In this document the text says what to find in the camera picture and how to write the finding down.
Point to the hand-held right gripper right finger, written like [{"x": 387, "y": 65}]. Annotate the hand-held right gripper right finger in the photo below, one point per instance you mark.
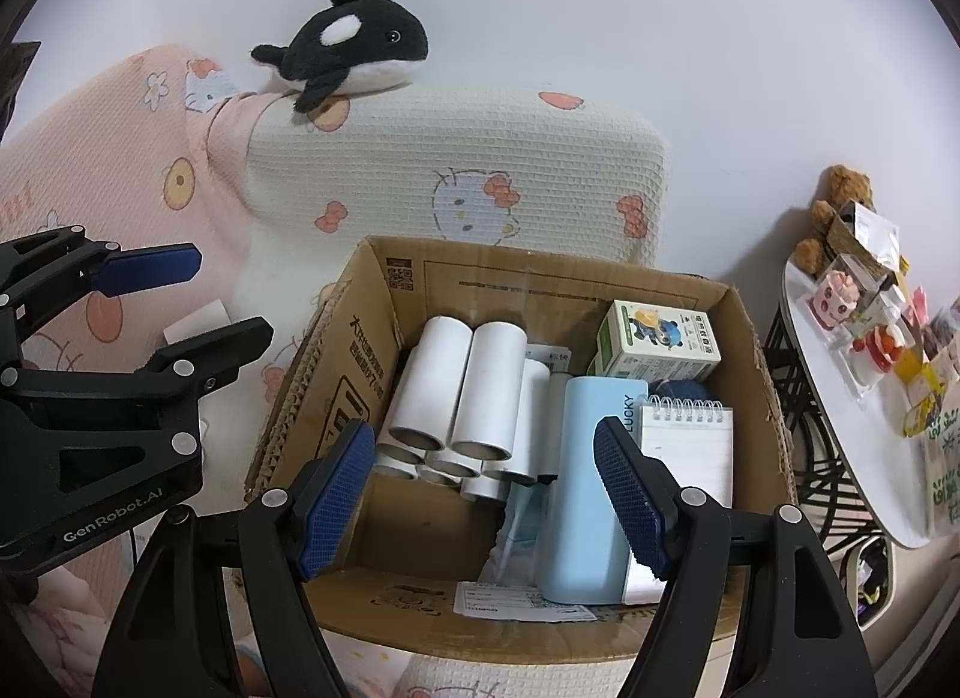
[{"x": 630, "y": 499}]

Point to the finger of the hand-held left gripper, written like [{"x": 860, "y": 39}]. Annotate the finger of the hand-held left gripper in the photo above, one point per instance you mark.
[
  {"x": 210, "y": 353},
  {"x": 150, "y": 269}
]

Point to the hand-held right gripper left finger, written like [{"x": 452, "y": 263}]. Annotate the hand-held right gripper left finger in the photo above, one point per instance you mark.
[{"x": 337, "y": 503}]

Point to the brown cardboard box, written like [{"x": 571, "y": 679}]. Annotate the brown cardboard box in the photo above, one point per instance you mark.
[{"x": 330, "y": 383}]

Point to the pile of white paper tubes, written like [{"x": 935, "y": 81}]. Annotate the pile of white paper tubes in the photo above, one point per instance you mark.
[{"x": 487, "y": 390}]

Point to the light blue pencil case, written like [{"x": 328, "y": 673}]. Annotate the light blue pencil case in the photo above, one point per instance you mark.
[{"x": 589, "y": 488}]

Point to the white spiral notepad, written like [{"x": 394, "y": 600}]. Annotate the white spiral notepad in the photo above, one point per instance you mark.
[{"x": 694, "y": 465}]

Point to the light blue plastic packet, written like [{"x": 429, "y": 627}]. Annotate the light blue plastic packet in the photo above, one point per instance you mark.
[{"x": 521, "y": 533}]

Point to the dark blue object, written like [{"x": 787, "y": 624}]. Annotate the dark blue object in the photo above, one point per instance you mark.
[{"x": 679, "y": 389}]

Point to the white shipping label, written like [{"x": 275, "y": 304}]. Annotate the white shipping label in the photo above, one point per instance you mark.
[{"x": 517, "y": 602}]

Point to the green white printed carton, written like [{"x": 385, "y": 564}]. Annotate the green white printed carton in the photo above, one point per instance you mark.
[{"x": 660, "y": 342}]

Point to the white labelled packet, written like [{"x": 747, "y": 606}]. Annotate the white labelled packet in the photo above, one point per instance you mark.
[{"x": 547, "y": 359}]

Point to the white side table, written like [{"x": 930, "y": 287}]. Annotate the white side table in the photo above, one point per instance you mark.
[{"x": 840, "y": 398}]

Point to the white framed small mirror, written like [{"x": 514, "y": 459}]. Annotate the white framed small mirror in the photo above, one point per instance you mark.
[{"x": 871, "y": 582}]

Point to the red white toy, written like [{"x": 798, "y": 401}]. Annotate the red white toy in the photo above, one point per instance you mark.
[{"x": 877, "y": 351}]

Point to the black white orca plush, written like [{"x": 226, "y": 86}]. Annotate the black white orca plush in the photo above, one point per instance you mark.
[{"x": 352, "y": 38}]

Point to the yellow toy pieces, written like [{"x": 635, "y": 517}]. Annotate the yellow toy pieces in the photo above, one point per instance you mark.
[{"x": 919, "y": 390}]

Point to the green printed bag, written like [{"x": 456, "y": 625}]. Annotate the green printed bag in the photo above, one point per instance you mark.
[{"x": 946, "y": 473}]

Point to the cream printed pillow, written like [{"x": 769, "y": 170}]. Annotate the cream printed pillow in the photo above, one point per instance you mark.
[{"x": 450, "y": 143}]

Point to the white paper packet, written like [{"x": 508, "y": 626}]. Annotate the white paper packet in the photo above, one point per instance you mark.
[{"x": 874, "y": 233}]

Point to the brown teddy bear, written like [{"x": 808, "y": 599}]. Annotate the brown teddy bear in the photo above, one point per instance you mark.
[{"x": 840, "y": 195}]

